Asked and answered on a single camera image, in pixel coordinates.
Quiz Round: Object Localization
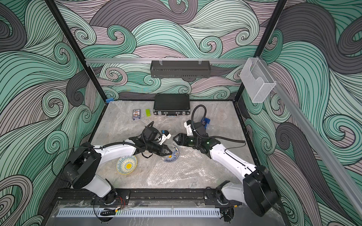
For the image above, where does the clear bubble wrap sheet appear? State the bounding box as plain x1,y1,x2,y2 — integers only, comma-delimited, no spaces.
140,146,240,188

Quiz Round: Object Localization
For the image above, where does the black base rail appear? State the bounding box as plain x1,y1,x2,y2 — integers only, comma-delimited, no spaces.
56,188,240,206

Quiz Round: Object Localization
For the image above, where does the blue playing cards box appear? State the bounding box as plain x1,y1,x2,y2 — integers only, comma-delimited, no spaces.
133,109,141,120

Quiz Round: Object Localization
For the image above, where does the clear acrylic wall holder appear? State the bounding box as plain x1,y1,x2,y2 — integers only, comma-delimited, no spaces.
240,57,276,103

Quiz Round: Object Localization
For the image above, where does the black hard case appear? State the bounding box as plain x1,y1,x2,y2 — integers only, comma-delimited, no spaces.
153,94,190,116

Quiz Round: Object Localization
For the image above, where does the blue toy brick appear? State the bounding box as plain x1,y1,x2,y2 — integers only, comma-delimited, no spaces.
106,98,114,104

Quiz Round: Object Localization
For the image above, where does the white slotted cable duct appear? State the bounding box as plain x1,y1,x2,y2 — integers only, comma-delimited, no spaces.
56,208,221,218

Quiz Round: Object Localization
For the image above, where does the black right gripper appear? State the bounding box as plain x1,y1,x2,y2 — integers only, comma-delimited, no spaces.
173,133,201,147

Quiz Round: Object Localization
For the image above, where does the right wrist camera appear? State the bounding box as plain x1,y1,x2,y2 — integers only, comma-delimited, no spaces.
184,120,193,136

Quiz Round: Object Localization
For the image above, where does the black wall shelf tray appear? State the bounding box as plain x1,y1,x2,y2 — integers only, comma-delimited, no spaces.
150,60,211,79

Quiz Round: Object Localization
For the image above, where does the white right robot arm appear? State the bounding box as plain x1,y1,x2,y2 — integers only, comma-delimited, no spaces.
173,120,280,217

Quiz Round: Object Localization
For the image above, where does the blue tape dispenser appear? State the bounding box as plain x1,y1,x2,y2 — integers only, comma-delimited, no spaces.
201,117,210,128

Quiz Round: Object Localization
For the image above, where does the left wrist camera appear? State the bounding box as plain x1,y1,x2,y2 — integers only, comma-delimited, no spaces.
158,130,171,145

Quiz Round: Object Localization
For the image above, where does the yellow centre patterned bowl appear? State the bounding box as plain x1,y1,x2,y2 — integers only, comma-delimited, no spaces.
116,155,138,175

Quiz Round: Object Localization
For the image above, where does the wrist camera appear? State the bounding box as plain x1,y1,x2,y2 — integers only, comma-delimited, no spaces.
158,130,171,145
184,120,193,136

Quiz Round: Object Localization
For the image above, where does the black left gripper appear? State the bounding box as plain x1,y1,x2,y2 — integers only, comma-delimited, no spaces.
146,143,173,158

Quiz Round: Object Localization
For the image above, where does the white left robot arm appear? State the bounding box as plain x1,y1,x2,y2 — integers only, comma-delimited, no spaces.
63,137,172,203

